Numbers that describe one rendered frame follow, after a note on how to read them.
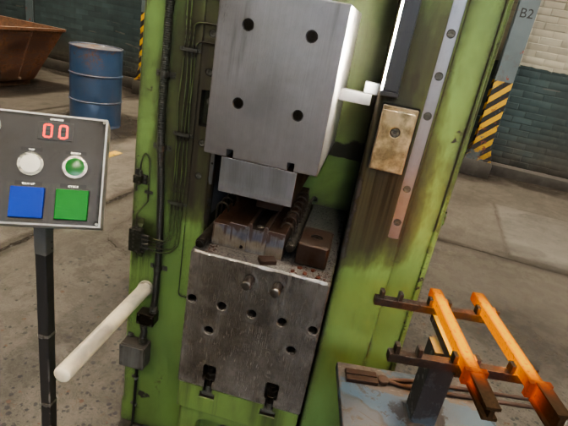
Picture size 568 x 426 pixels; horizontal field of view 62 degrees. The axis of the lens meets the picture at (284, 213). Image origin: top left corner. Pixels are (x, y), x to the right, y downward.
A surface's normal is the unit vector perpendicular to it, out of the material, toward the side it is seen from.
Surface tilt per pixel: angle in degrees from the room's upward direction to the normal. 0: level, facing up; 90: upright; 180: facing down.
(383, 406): 0
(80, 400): 0
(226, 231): 90
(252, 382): 90
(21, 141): 60
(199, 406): 90
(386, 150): 90
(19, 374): 0
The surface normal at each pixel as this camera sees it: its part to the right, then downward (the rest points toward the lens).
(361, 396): 0.17, -0.91
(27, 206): 0.28, -0.11
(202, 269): -0.20, 0.34
